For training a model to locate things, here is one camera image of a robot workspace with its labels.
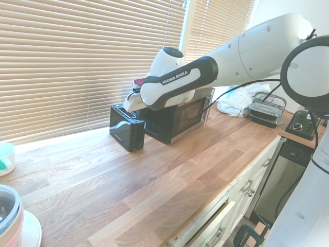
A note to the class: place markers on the narrow beige window blind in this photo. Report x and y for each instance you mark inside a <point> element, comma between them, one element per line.
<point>218,25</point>

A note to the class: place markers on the black kitchen scale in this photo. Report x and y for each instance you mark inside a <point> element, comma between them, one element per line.
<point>300,126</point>

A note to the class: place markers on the white plate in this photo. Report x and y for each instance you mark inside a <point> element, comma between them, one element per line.
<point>32,229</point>

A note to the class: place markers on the green clamp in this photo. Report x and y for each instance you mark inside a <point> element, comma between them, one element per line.
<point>250,231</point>

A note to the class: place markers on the black stainless steel microwave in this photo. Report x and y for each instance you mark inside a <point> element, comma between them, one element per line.
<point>180,121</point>

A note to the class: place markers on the stainless steel dishwasher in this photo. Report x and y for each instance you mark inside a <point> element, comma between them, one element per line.
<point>280,180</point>

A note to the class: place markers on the wide beige window blind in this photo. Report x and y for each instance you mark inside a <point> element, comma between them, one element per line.
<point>77,64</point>

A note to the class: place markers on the white green mug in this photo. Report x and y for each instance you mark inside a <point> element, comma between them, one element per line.
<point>6,159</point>

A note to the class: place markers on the black food container clear lid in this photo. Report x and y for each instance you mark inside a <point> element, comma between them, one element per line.
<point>268,105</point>

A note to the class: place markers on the pink bowl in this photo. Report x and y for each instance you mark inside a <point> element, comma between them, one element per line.
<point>16,231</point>

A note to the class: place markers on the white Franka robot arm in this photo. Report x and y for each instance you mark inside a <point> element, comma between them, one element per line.
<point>257,46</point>

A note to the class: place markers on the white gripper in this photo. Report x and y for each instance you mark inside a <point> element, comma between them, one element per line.
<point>131,102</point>

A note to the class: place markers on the round metal cabinet knob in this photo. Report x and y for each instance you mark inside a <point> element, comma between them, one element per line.
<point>251,192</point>

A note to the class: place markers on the open white drawer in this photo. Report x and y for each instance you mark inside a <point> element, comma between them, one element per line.
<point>205,226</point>

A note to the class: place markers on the white plastic bag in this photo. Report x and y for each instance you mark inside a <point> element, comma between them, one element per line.
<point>236,103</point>

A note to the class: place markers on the black two-slot toaster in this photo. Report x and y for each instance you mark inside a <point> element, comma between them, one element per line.
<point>126,131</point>

